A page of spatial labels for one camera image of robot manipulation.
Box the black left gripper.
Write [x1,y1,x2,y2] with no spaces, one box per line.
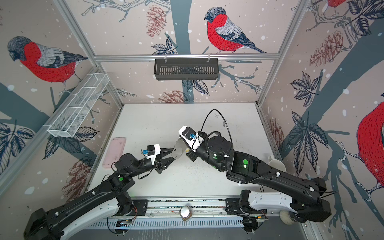
[128,148,178,179]

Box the silver metal keyring carabiner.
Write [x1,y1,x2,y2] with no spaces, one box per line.
[172,138,188,160]

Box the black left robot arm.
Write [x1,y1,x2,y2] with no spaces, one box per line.
[24,145,175,240]

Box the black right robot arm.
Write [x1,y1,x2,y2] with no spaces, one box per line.
[181,134,332,223]

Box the pink rectangular tray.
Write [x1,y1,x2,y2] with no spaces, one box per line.
[102,137,126,169]

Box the round silver knob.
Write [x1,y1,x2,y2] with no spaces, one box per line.
[179,206,192,221]

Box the white ceramic mug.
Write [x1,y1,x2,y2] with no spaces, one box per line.
[268,155,287,172]

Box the dark grey hanging shelf basket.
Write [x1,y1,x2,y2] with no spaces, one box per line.
[154,58,219,81]

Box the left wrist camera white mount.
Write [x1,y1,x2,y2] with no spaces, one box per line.
[142,144,161,165]

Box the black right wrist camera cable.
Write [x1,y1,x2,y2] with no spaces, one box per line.
[200,108,233,142]

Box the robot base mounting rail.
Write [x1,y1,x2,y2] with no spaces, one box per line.
[88,198,268,234]

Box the white wire mesh basket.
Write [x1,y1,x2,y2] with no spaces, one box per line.
[48,73,110,138]

